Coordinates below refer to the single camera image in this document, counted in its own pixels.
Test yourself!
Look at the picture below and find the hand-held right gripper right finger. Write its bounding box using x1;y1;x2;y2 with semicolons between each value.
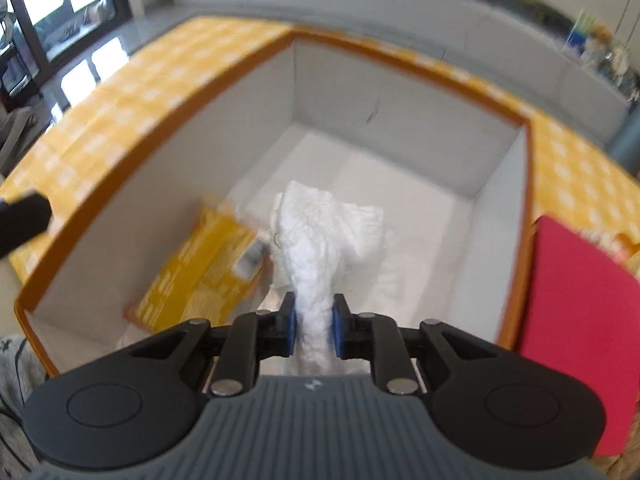
331;293;502;395

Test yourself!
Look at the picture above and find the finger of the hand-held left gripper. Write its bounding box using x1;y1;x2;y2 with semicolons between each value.
0;190;52;262

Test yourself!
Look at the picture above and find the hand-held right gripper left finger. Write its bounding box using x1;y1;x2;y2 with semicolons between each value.
127;292;299;397

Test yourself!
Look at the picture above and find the white cloth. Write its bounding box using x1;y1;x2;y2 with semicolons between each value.
269;179;388;377

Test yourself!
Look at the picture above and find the orange-rimmed white cardboard box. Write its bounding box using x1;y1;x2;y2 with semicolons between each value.
12;29;537;378

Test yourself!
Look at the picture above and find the yellow printed packet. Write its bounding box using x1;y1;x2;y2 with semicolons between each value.
124;192;273;333

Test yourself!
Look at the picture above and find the grey patterned cloth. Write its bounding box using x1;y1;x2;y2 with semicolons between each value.
0;335;53;480

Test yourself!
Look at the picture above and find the glass sliding door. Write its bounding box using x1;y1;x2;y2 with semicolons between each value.
0;0;132;93

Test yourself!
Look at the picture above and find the red flat sheet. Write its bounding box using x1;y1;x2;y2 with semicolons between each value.
517;215;640;457

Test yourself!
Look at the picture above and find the grey low counter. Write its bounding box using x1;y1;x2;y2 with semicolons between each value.
169;0;632;153

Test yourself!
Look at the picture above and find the dark grey round object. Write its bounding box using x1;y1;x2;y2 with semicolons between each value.
606;107;640;176

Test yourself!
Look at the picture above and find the clutter of small colourful things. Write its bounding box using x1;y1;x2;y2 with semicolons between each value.
562;7;640;103

